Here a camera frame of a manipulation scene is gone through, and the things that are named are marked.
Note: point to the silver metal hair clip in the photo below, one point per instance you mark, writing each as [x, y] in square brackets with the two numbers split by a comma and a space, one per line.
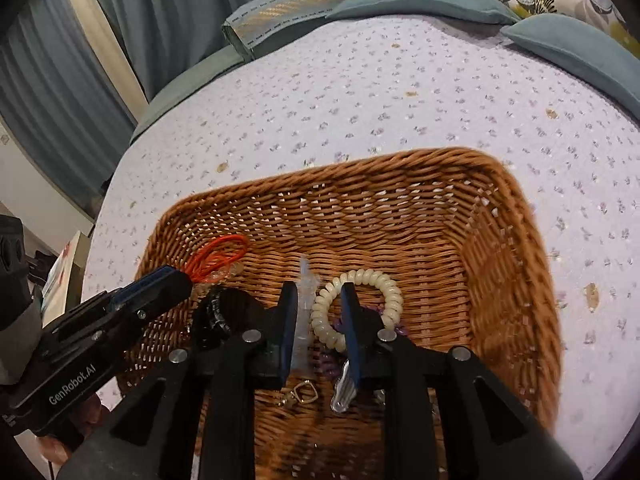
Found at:
[345, 390]

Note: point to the gold chain charm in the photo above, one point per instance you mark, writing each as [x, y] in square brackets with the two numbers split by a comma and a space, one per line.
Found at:
[304, 392]

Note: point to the teal pillow near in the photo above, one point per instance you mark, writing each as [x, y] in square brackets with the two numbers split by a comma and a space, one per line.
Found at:
[583, 51]

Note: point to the teal pillow far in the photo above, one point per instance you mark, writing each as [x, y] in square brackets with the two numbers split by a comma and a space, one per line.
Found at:
[477, 11]

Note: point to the blue-grey curtain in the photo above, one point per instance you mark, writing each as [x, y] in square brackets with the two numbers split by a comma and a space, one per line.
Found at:
[57, 98]

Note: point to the light blue hair clip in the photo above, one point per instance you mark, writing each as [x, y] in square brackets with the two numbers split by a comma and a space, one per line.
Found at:
[307, 285]

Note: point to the person's left hand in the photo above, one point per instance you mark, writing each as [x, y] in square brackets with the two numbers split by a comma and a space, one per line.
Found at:
[73, 429]

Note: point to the black item in basket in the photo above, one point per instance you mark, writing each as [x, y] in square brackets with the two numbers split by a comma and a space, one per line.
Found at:
[226, 318]

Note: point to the teal pillow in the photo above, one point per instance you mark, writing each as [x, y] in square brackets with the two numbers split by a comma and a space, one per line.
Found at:
[583, 51]
[477, 11]

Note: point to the brown wicker basket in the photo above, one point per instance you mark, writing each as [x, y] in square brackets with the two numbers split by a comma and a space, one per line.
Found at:
[442, 241]

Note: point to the folded teal blanket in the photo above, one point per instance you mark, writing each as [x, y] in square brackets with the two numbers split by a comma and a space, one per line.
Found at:
[260, 27]

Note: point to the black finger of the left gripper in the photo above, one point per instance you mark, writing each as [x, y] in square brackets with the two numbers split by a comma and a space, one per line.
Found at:
[133, 318]

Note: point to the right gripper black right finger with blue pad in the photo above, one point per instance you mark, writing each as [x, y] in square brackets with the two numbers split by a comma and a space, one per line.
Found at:
[383, 360]

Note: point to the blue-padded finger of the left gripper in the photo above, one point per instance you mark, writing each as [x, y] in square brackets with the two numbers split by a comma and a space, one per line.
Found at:
[145, 289]

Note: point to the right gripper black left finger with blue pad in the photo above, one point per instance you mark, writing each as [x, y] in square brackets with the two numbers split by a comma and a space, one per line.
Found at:
[231, 379]

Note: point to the floral quilted bedspread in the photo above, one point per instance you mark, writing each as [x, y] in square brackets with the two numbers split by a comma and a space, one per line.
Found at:
[354, 89]

